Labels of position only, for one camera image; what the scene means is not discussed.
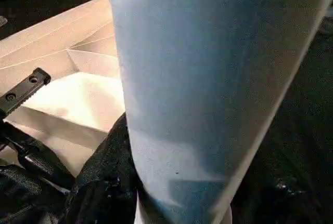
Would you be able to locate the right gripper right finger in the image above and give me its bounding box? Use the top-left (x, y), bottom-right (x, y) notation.
top-left (232, 130), bottom-right (333, 224)

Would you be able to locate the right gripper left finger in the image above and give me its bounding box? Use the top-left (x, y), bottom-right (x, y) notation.
top-left (60, 112), bottom-right (142, 224)

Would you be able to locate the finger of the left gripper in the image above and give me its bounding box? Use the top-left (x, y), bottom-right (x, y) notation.
top-left (0, 123), bottom-right (76, 192)
top-left (0, 68), bottom-right (52, 119)

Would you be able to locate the white plastic table top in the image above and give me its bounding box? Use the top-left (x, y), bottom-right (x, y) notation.
top-left (0, 0), bottom-right (130, 179)

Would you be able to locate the white plastic table leg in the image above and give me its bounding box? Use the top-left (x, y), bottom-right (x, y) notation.
top-left (106, 0), bottom-right (333, 224)

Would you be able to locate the black work mat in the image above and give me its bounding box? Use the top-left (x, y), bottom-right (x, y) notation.
top-left (0, 0), bottom-right (333, 224)

